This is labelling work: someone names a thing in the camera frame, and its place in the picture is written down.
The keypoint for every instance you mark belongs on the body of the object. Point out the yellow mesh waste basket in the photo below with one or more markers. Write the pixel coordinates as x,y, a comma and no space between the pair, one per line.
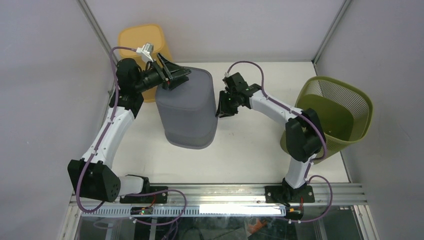
137,36

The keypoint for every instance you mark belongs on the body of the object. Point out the aluminium mounting rail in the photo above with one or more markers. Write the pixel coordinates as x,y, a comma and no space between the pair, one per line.
344,194

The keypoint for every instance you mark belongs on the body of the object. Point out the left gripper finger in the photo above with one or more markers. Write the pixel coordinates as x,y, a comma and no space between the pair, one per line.
174,78
168,67

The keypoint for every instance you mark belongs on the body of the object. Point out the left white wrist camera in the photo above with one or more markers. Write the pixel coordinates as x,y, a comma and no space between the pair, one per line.
146,52

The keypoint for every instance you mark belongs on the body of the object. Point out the green mesh waste basket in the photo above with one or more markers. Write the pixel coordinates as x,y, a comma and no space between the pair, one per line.
345,112

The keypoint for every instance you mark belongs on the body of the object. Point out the white slotted cable duct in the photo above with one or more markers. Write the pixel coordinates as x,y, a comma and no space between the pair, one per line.
203,210

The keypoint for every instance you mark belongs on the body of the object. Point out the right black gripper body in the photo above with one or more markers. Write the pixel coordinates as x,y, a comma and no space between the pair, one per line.
233,95

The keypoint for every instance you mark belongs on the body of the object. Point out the right aluminium frame post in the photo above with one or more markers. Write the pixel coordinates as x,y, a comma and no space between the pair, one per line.
333,26

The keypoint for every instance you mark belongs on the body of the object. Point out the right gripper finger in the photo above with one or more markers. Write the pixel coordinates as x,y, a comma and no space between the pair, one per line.
231,108
224,108

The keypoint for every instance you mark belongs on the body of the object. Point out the left aluminium frame post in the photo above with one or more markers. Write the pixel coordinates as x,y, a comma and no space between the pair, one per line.
89,15

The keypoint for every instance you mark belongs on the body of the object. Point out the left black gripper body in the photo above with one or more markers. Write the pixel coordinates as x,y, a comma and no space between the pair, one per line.
149,79

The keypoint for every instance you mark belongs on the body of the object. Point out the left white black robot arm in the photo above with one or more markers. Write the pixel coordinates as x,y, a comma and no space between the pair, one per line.
92,176

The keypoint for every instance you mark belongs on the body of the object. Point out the orange object under table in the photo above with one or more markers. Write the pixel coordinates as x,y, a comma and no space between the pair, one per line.
255,224

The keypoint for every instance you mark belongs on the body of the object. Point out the grey mesh waste basket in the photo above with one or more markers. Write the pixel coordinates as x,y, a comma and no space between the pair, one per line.
188,113

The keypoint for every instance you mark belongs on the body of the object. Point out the aluminium frame post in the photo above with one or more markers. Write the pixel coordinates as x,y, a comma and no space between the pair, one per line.
333,26
89,15

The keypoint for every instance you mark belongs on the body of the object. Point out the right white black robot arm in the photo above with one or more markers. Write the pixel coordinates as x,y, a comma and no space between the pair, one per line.
304,137

